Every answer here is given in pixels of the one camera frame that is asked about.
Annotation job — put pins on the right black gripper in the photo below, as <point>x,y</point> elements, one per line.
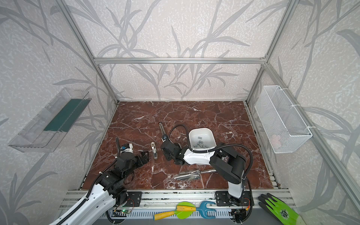
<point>165,144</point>

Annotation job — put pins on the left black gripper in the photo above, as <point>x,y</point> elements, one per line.
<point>143,157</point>

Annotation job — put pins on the small beige staple remover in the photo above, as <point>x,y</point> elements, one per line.
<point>154,150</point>

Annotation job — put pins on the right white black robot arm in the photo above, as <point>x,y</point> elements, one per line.
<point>232,161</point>

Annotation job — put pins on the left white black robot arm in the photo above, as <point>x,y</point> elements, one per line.
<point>106,191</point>

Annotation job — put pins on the silver metal garden trowel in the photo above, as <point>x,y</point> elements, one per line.
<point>192,175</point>

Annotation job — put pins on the white rectangular staple tray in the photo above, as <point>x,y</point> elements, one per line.
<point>202,139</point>

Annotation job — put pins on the left electronics board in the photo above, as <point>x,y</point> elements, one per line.
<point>121,213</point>

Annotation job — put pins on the electronics board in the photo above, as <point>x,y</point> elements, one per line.
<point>121,213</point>
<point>238,216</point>

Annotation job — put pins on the yellow green toy tool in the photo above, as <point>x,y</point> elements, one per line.
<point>183,210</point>

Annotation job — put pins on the blue plastic toy wrench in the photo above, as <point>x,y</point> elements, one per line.
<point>204,210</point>

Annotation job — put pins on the right electronics board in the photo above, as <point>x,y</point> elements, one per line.
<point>238,216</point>

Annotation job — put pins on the pink item in basket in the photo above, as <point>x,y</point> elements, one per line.
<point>275,140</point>

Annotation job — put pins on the green black work glove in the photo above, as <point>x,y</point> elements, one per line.
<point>279,210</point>

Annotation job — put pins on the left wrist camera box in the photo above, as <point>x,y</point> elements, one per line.
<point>127,148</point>

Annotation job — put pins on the clear acrylic wall shelf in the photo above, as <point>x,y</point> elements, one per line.
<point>45,132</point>

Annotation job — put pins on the white wire mesh basket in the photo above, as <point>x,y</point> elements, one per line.
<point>279,116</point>

